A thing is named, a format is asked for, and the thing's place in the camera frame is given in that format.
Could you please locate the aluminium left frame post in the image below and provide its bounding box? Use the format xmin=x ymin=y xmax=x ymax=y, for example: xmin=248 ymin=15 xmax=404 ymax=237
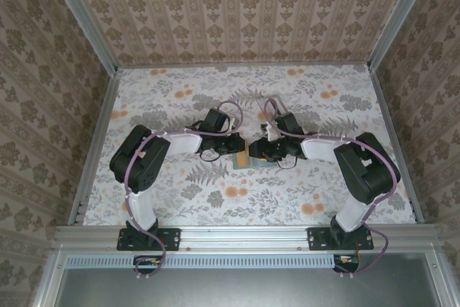
xmin=40 ymin=0 xmax=120 ymax=75

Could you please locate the aluminium front rail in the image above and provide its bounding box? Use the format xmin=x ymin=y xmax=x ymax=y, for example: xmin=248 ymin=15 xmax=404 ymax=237
xmin=53 ymin=223 xmax=441 ymax=252

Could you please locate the teal card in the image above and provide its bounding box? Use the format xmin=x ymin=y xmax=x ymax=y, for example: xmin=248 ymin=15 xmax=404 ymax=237
xmin=231 ymin=152 xmax=253 ymax=171

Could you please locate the aluminium right frame post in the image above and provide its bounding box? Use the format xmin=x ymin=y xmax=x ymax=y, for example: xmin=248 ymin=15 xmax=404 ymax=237
xmin=367 ymin=0 xmax=431 ymax=70

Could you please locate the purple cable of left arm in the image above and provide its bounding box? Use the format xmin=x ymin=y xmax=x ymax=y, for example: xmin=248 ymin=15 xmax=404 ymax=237
xmin=124 ymin=100 xmax=246 ymax=282

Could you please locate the thin black cable right gripper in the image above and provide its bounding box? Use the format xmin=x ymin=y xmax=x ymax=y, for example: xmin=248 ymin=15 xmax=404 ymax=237
xmin=275 ymin=157 xmax=300 ymax=170

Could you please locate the black connector box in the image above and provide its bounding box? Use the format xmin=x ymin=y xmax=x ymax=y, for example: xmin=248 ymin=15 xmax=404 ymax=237
xmin=333 ymin=254 xmax=361 ymax=272
xmin=133 ymin=255 xmax=163 ymax=274

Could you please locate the grey metal sheet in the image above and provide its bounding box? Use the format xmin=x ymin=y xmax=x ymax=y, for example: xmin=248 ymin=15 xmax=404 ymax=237
xmin=53 ymin=266 xmax=443 ymax=307

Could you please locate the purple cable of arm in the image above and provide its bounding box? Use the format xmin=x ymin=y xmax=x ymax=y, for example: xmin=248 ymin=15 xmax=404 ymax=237
xmin=263 ymin=97 xmax=400 ymax=279
xmin=124 ymin=100 xmax=246 ymax=282

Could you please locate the white slotted cable duct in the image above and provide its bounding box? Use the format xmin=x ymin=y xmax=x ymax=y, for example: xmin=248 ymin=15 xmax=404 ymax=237
xmin=65 ymin=253 xmax=339 ymax=269

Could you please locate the aluminium rail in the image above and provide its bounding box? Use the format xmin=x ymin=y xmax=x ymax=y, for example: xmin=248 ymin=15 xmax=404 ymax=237
xmin=369 ymin=65 xmax=426 ymax=225
xmin=67 ymin=69 xmax=121 ymax=227
xmin=53 ymin=223 xmax=441 ymax=252

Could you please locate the aluminium frame post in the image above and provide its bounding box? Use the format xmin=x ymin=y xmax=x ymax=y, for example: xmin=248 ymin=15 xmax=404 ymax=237
xmin=40 ymin=0 xmax=120 ymax=75
xmin=367 ymin=0 xmax=431 ymax=70

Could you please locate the thin black cable left gripper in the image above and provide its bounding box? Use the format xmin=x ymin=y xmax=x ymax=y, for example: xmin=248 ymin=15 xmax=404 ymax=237
xmin=198 ymin=150 xmax=226 ymax=163

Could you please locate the aluminium left side rail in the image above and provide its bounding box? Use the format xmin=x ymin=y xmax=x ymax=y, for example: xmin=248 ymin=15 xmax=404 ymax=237
xmin=67 ymin=69 xmax=121 ymax=227

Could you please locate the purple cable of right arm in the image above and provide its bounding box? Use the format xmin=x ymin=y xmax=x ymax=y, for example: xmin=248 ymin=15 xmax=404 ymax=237
xmin=263 ymin=97 xmax=400 ymax=279

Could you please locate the aluminium right side rail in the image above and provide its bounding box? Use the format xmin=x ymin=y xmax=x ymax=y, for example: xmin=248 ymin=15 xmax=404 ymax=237
xmin=369 ymin=65 xmax=426 ymax=225

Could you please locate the thin black cable gripper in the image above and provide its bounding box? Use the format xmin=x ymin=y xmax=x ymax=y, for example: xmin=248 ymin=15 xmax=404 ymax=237
xmin=198 ymin=150 xmax=226 ymax=163
xmin=275 ymin=157 xmax=300 ymax=170

